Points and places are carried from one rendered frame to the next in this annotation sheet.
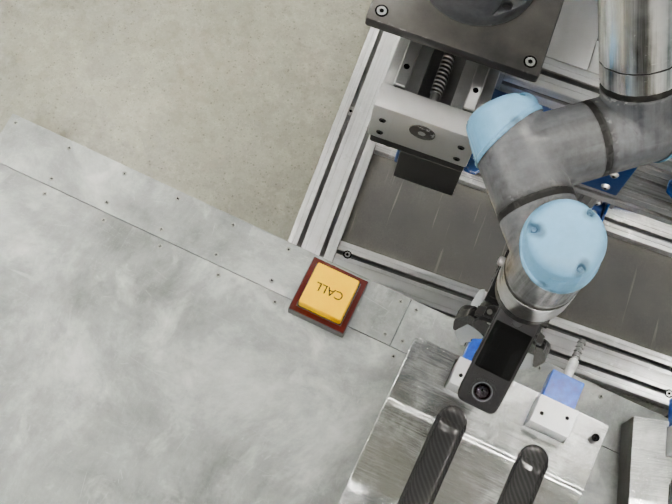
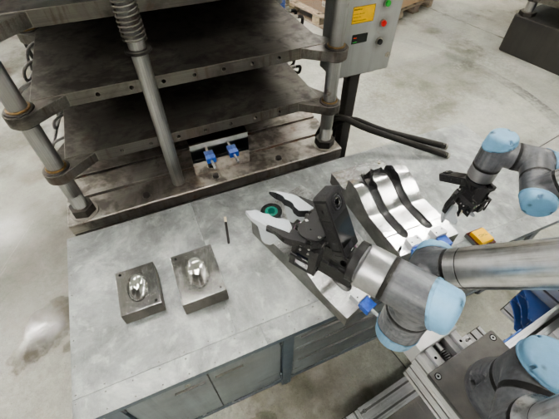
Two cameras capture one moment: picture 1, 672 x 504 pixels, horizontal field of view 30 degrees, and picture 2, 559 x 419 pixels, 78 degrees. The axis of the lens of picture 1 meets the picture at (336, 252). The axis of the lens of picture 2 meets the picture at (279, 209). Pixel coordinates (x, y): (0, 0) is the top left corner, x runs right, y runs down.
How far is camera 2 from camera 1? 1.37 m
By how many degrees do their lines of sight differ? 57
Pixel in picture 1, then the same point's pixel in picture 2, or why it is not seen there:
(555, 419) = (413, 239)
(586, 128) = (544, 164)
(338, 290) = (482, 237)
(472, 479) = (407, 219)
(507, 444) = (412, 231)
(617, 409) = not seen: hidden behind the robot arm
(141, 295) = (501, 206)
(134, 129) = not seen: hidden behind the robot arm
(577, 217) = (511, 138)
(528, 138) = (546, 151)
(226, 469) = (438, 195)
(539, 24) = not seen: outside the picture
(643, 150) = (527, 178)
